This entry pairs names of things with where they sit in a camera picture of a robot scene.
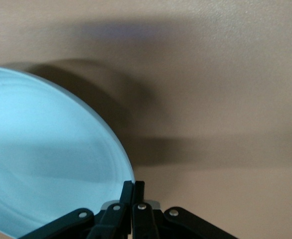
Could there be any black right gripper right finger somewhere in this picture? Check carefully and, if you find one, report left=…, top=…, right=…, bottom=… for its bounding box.
left=132, top=181, right=239, bottom=239

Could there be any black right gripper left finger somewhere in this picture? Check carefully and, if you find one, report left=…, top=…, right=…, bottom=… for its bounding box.
left=18, top=181, right=133, bottom=239

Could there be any blue plate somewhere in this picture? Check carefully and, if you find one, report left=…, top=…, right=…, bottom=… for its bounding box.
left=0, top=66, right=136, bottom=239

